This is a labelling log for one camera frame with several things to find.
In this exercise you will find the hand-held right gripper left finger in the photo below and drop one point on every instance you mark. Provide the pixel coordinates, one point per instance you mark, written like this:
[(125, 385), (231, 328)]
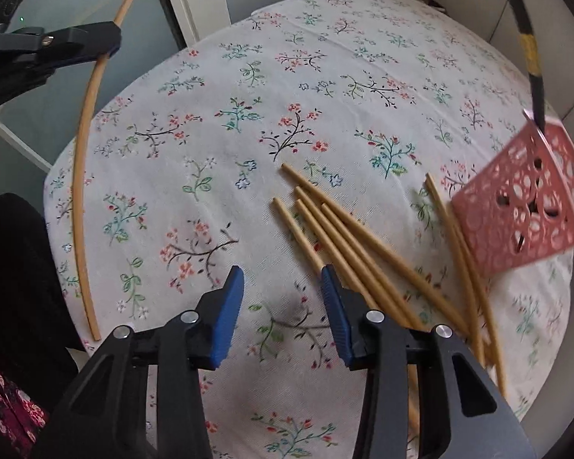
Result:
[(227, 315)]

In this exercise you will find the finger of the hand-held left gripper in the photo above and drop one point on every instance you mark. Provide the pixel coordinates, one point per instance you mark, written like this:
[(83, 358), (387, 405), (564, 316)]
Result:
[(81, 40)]

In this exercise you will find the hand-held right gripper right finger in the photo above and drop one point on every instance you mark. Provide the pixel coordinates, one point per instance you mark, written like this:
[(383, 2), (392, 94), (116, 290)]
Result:
[(337, 315)]

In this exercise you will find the group of bamboo chopsticks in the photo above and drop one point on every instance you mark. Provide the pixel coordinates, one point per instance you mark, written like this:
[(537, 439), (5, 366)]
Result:
[(363, 248)]

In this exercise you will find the single bamboo chopstick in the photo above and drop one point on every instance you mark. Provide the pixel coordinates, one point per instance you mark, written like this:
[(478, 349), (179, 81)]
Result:
[(79, 201)]

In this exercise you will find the pink perforated chopstick holder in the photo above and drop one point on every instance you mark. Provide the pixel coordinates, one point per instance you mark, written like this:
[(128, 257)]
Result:
[(507, 229)]

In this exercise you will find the floral tablecloth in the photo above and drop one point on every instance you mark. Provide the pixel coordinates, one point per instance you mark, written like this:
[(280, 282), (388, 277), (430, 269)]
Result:
[(220, 81)]

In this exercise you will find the black cloth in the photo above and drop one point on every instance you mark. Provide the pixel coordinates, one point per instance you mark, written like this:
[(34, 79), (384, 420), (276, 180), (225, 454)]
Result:
[(14, 272)]

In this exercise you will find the dark red floral cloth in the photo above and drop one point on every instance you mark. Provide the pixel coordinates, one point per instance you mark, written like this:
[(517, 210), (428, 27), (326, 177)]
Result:
[(5, 406)]

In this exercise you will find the black chopstick with yellow band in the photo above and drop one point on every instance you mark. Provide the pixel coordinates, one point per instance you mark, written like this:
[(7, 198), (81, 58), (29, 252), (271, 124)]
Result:
[(526, 43)]

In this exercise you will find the white door frame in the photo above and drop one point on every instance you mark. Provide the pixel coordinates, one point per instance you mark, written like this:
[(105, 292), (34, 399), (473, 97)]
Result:
[(186, 0)]

